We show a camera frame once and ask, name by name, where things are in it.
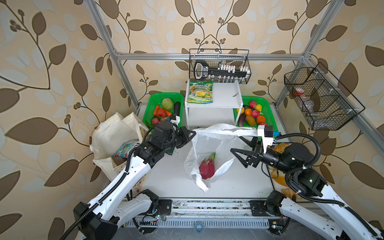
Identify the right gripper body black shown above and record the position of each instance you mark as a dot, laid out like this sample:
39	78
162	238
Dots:
271	157

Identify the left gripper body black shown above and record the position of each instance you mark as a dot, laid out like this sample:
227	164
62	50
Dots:
175	138

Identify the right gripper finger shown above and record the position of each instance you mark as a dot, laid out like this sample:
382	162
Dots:
253	142
246	158

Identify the white plastic grocery bag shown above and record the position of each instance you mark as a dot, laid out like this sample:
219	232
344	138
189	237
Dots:
218	139

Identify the yellow lemon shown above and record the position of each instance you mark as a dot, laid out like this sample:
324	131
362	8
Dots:
258	107

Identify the pink dragon fruit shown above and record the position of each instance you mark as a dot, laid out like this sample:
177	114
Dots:
207	167

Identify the Fox's candy bag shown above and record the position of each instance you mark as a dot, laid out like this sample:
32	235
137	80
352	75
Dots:
125	148

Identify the cream floral tote bag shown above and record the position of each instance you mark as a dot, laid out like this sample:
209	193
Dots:
109	136

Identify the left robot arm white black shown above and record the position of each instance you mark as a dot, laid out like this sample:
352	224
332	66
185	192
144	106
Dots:
103	215

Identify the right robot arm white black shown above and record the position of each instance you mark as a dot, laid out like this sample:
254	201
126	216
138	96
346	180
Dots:
296	163

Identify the croissant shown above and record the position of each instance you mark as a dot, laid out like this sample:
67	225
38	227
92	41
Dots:
280	147

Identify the red radish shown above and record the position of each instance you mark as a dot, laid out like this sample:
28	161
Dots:
155	121

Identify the red tomato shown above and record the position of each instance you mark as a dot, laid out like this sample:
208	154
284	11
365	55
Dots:
162	113

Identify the black bread tray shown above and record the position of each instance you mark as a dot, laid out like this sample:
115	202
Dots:
279	178

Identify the orange carrot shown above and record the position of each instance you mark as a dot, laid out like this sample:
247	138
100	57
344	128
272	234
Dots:
155	112

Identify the orange fruit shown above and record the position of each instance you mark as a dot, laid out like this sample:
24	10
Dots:
261	120

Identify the pink red peach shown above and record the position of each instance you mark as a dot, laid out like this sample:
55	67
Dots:
255	113

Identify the dark purple eggplant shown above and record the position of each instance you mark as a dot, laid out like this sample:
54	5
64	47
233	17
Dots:
177	108

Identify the green cabbage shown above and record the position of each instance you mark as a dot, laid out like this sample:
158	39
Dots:
167	104

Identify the small orange persimmon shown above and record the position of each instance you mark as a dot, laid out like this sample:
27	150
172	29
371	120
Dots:
248	112

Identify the right green plastic basket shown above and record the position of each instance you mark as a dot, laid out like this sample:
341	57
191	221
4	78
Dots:
250	103

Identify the green plastic basket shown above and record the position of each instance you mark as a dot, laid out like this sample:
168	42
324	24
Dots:
156	99
250	103

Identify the left green plastic basket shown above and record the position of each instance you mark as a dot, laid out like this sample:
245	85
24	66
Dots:
156	99

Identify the yellow green snack bag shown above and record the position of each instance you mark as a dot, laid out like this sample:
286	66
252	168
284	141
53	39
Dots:
201	92

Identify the white two-tier shelf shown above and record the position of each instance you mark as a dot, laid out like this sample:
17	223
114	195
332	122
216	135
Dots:
227	98

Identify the plastic bottle red cap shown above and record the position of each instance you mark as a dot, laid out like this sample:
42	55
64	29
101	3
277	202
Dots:
304	102

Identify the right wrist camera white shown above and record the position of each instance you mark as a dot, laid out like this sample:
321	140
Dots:
266	132

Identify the right black wire basket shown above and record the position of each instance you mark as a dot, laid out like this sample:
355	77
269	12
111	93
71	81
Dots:
334	102

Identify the black wire basket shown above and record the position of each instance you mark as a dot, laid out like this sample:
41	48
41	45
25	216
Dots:
334	102
224	56

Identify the back black wire basket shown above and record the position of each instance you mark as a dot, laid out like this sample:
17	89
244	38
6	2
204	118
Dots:
224	56

